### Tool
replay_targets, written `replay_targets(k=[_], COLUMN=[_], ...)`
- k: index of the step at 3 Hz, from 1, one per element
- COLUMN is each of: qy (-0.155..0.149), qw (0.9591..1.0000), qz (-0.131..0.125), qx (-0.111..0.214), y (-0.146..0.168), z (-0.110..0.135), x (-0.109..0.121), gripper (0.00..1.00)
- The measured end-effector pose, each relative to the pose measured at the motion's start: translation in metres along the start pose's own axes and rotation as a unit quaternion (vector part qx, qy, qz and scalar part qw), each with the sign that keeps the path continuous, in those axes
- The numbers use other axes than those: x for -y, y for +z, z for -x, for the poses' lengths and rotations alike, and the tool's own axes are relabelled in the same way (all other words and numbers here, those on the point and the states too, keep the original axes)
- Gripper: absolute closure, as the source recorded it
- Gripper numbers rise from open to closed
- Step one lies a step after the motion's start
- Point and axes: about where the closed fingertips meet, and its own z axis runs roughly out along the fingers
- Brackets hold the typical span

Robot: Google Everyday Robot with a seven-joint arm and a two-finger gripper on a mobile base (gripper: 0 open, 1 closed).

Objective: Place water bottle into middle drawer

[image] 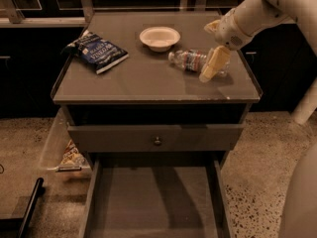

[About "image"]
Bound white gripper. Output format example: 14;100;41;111
199;9;253;82

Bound clear plastic water bottle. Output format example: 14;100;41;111
168;50;229;74

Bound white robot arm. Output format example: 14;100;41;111
199;0;317;238

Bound grey drawer cabinet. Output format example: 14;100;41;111
53;12;262;162

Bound grey top drawer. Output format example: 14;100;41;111
67;124;244;153

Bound open grey middle drawer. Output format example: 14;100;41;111
78;157;234;238

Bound white paper bowl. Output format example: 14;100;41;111
139;27;180;53

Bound blue chip bag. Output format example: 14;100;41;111
62;30;129;74

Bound snack bags in bin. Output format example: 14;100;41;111
60;140;86;166

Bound clear plastic storage bin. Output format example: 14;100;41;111
39;109;91;174

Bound black bar on floor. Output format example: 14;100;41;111
16;178;45;238

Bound white cylindrical post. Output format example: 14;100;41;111
291;78;317;125

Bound metal railing frame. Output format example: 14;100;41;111
0;0;298;30

